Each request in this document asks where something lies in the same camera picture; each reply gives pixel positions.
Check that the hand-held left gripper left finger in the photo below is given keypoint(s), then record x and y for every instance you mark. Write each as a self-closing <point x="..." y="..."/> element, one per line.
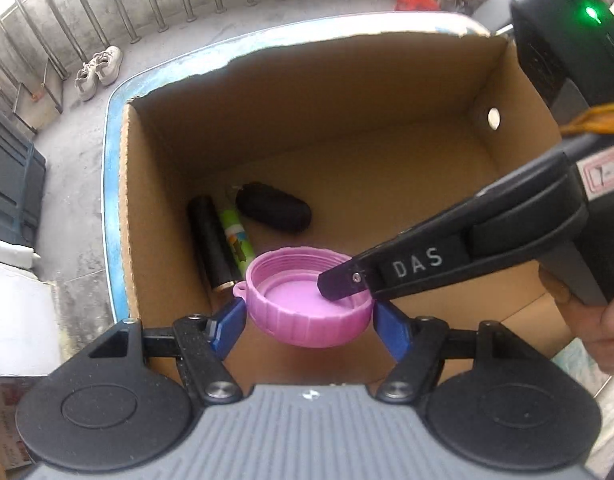
<point x="232" y="325"/>

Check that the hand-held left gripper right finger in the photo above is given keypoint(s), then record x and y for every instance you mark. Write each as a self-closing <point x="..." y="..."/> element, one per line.
<point x="392" y="330"/>

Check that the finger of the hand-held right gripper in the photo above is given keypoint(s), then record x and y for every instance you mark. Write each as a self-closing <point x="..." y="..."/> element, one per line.
<point x="344" y="282"/>

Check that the pink plastic lid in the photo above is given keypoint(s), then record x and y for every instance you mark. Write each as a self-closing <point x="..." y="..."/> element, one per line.
<point x="287" y="290"/>

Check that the black tube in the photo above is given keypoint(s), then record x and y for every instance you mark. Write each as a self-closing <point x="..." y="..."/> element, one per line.
<point x="212" y="245"/>

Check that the green patterned tube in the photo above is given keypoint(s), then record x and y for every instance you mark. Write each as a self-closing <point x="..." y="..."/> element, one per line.
<point x="237" y="235"/>

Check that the black oval case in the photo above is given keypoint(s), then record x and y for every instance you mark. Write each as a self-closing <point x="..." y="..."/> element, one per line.
<point x="274" y="207"/>

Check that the brown cardboard box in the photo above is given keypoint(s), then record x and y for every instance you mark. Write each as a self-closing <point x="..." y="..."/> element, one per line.
<point x="362" y="170"/>

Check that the person's right hand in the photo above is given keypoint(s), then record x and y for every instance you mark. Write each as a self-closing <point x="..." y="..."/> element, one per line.
<point x="607" y="335"/>

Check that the printed appliance box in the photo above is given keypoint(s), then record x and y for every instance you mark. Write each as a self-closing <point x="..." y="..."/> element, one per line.
<point x="7" y="425"/>

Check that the grey cabinet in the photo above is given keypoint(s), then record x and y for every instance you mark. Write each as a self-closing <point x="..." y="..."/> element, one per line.
<point x="12" y="185"/>

